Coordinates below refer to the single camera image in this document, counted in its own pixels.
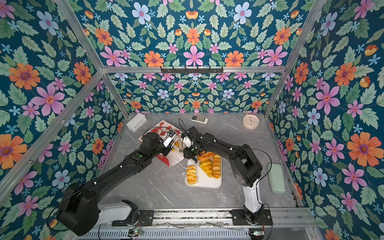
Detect red white paper bag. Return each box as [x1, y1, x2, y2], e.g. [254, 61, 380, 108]
[139, 120, 184, 167]

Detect pale cream bread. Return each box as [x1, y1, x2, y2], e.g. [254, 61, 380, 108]
[200, 159, 213, 178]

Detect long twisted bread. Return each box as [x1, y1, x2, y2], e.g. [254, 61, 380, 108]
[212, 155, 222, 179]

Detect yellow croissant bread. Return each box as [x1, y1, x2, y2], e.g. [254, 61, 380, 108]
[186, 165, 198, 185]

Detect reddish brown long loaf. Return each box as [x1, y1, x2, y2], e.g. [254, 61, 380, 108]
[197, 151, 215, 162]

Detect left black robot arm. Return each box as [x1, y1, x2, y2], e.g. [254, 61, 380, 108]
[57, 130, 177, 236]

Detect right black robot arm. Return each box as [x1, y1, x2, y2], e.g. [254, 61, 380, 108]
[182, 127, 264, 225]

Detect white remote control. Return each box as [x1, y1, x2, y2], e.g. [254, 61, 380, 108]
[191, 115, 209, 124]

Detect white plastic box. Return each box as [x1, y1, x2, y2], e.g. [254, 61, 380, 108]
[127, 113, 147, 132]

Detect white rectangular tray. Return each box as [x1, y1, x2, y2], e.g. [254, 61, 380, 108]
[184, 160, 223, 189]

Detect pink round clock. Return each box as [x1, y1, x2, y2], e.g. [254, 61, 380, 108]
[243, 115, 260, 130]

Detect pale green object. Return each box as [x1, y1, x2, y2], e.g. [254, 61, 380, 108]
[268, 163, 286, 195]

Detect black hook rail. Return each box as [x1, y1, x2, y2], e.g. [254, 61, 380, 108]
[160, 67, 224, 74]

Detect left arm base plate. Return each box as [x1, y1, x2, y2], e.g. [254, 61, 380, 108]
[112, 210, 155, 227]

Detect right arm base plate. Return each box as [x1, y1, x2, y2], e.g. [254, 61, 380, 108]
[229, 208, 273, 226]

